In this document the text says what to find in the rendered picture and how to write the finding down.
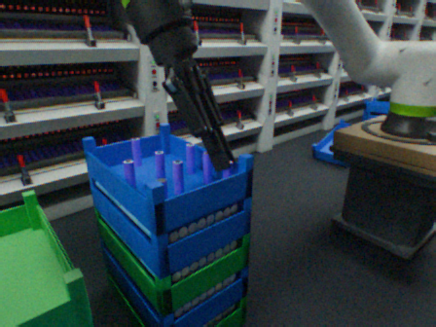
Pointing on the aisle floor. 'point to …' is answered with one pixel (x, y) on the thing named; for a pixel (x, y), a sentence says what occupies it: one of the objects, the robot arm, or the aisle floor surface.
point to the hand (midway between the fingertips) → (218, 149)
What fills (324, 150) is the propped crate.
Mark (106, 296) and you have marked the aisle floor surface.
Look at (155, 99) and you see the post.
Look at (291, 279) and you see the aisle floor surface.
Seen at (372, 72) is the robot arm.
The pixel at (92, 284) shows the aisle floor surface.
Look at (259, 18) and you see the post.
